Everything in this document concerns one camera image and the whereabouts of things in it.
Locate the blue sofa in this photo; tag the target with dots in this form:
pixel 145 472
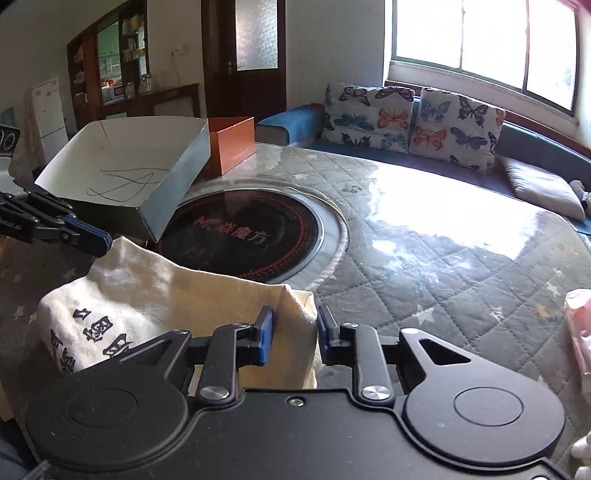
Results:
pixel 526 143

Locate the blue towel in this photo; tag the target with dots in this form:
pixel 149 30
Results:
pixel 291 122

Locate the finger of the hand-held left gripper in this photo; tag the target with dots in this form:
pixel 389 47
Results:
pixel 83 242
pixel 46 207

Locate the round black induction cooktop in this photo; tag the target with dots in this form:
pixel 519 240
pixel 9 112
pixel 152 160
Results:
pixel 240 230

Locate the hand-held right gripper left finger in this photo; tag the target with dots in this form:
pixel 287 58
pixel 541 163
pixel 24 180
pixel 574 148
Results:
pixel 264 337

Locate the wooden shelf cabinet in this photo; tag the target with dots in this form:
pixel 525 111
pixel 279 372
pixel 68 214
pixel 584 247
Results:
pixel 83 60

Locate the butterfly print cushion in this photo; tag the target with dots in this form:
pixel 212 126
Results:
pixel 455 129
pixel 364 115

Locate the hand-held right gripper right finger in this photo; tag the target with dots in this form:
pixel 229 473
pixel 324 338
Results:
pixel 325 337

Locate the pink plastic bag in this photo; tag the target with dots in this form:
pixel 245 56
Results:
pixel 581 332

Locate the window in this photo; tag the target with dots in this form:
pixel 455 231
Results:
pixel 485 32

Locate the white cardboard box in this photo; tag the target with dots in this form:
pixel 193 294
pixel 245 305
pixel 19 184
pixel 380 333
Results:
pixel 120 157

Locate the grey pillow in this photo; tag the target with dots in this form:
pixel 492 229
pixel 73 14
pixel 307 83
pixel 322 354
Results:
pixel 540 187

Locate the beige canvas shopping bag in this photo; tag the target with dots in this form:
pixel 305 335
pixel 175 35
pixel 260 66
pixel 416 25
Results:
pixel 161 295

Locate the wooden door with glass pane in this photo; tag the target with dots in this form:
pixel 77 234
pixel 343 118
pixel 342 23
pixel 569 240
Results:
pixel 221 69

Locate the wooden table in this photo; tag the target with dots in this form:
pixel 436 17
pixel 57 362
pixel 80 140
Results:
pixel 152 99

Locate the white microwave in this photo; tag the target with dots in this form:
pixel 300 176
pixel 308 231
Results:
pixel 113 93

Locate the white and pink plush toy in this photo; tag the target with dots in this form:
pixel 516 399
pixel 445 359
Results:
pixel 582 454

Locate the orange box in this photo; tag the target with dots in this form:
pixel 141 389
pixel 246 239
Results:
pixel 231 145

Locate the panda plush toy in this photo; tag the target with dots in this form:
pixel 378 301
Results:
pixel 581 194

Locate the white fridge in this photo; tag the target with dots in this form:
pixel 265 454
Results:
pixel 48 115

